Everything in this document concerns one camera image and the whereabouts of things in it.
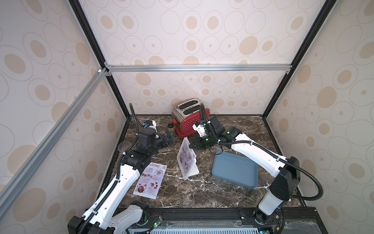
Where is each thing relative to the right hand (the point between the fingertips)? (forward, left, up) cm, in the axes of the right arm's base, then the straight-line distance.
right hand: (194, 144), depth 77 cm
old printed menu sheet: (-13, +26, -21) cm, 35 cm away
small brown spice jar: (+23, +18, -11) cm, 31 cm away
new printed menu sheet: (-3, +4, -8) cm, 9 cm away
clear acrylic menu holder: (-6, +1, -20) cm, 21 cm away
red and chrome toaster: (+25, +7, -3) cm, 26 cm away
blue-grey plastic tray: (-2, -24, -23) cm, 33 cm away
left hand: (+2, +11, +7) cm, 13 cm away
